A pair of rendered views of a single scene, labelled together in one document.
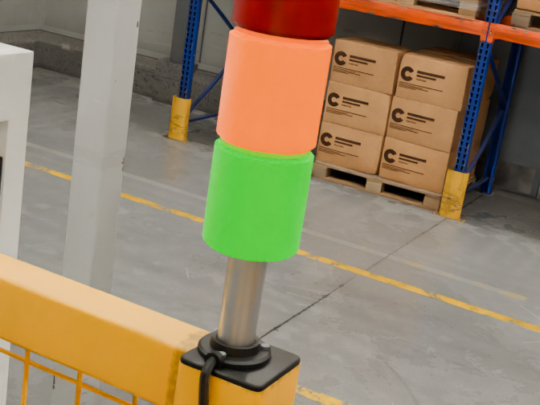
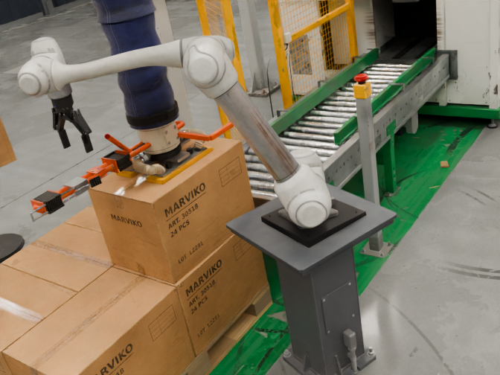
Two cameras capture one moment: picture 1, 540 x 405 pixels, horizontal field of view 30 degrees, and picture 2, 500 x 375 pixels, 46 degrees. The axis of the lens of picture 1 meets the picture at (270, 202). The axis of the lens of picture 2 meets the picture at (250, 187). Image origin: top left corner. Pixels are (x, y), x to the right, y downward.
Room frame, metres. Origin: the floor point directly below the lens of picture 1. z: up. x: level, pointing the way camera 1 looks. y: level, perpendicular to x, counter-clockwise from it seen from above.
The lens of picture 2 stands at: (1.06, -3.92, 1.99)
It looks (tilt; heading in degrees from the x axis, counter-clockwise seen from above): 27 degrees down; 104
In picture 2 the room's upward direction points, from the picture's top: 11 degrees counter-clockwise
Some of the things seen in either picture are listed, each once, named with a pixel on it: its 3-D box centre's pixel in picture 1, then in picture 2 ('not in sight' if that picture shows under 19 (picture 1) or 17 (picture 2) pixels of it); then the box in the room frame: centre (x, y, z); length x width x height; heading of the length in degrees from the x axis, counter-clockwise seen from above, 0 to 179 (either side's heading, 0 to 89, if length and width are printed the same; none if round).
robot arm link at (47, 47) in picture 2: not in sight; (47, 60); (-0.04, -2.01, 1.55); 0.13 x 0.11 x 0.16; 99
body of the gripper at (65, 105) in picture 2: not in sight; (64, 108); (-0.04, -1.99, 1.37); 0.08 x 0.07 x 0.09; 153
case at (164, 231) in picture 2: not in sight; (176, 202); (0.15, -1.63, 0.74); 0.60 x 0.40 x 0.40; 63
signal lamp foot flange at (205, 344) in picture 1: (235, 345); not in sight; (0.49, 0.01, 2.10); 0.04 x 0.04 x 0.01
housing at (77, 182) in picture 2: not in sight; (77, 187); (-0.07, -2.03, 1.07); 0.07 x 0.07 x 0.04; 63
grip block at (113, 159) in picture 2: not in sight; (117, 161); (0.02, -1.84, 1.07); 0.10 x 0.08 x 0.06; 153
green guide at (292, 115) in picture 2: not in sight; (325, 86); (0.74, 0.18, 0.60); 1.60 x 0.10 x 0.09; 64
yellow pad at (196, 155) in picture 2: not in sight; (179, 160); (0.22, -1.66, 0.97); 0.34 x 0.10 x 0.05; 63
